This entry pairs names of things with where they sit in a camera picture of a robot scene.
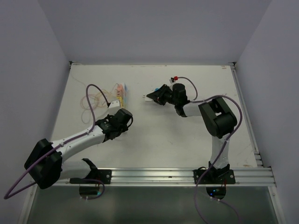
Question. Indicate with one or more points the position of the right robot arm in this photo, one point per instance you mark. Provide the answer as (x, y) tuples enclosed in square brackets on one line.
[(218, 118)]

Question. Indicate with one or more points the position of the white plug adapter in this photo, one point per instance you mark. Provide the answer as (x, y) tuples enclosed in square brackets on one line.
[(147, 99)]

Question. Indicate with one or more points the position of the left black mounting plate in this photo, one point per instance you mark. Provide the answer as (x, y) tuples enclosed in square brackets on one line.
[(102, 176)]

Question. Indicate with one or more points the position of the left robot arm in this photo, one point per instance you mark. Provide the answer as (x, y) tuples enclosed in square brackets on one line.
[(49, 161)]

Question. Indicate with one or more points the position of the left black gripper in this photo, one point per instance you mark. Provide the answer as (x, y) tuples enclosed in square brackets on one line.
[(124, 128)]

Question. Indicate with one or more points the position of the salmon pink USB charger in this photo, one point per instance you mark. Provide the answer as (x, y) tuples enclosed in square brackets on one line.
[(120, 87)]

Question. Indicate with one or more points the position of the black mounting plate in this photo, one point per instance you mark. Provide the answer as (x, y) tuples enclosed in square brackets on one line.
[(214, 176), (102, 176)]

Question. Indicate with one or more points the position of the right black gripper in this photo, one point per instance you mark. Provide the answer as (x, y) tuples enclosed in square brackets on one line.
[(158, 96)]

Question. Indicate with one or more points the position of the right side aluminium rail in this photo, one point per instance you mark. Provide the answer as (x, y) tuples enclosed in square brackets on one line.
[(246, 117)]

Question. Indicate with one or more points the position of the beige brown USB charger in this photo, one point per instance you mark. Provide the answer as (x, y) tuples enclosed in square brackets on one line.
[(120, 93)]

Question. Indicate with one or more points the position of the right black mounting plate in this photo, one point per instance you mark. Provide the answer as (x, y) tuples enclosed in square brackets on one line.
[(214, 176)]

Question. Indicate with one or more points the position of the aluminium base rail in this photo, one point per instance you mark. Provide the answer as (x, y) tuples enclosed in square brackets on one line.
[(183, 177)]

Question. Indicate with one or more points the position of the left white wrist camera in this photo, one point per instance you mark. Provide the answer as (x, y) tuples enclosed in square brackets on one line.
[(114, 105)]

